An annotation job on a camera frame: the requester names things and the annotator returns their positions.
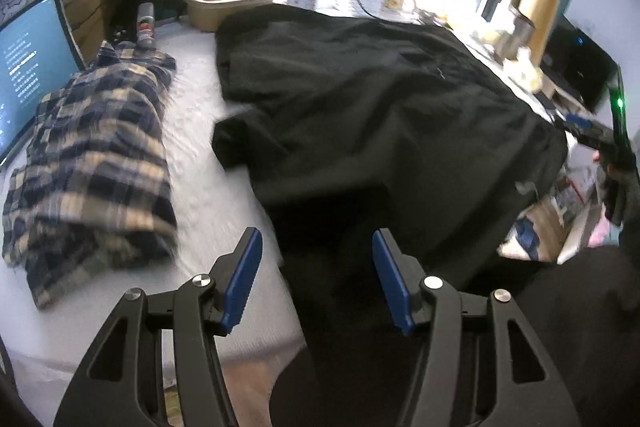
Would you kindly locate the white padded table cover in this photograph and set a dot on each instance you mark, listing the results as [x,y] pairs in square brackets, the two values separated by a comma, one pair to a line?
[225,207]

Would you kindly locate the person's right hand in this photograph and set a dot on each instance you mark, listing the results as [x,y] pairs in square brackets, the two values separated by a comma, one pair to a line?
[607,187]

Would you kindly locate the brown cardboard box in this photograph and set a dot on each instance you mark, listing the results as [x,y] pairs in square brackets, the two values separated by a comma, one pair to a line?
[95,14]

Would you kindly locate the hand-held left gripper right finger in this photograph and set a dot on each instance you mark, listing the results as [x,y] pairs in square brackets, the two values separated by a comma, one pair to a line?
[392,282]

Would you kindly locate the black electronic device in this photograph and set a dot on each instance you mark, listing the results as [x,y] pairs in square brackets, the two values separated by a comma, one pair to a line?
[580,62]

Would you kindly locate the beige cardboard tray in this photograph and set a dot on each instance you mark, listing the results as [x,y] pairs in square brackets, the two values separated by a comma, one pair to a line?
[220,13]

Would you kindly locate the black pants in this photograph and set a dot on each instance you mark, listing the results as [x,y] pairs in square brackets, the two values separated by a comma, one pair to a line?
[375,107]

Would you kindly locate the laptop with blue screen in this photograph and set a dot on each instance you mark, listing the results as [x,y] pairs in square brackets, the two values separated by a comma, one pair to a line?
[25,72]

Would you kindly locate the crumpled pale tissue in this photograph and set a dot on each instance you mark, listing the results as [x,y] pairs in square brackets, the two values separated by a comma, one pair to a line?
[525,69]

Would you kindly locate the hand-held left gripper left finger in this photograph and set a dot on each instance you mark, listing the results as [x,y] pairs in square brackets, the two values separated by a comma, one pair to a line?
[245,277]

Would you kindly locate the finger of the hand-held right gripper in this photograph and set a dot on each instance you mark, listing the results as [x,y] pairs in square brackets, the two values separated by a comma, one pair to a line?
[585,129]

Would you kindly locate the grey spray can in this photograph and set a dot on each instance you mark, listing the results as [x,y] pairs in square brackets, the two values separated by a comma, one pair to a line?
[145,23]

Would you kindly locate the blue and cream plaid shirt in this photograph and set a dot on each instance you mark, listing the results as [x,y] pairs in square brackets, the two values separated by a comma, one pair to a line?
[100,147]

